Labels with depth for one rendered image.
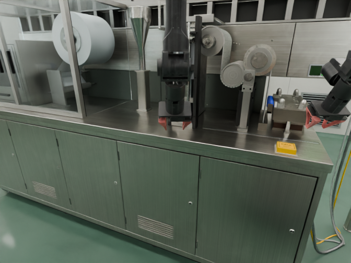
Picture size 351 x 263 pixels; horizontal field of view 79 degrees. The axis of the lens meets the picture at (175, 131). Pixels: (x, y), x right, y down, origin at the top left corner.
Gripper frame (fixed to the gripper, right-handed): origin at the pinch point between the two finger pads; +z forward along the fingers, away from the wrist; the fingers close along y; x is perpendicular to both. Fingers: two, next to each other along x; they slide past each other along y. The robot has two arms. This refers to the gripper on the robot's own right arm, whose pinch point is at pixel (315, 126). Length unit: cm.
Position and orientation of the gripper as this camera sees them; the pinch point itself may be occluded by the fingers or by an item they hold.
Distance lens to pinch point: 89.9
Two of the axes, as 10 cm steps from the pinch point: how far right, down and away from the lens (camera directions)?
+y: -10.0, 0.1, -0.3
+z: -0.1, 6.3, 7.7
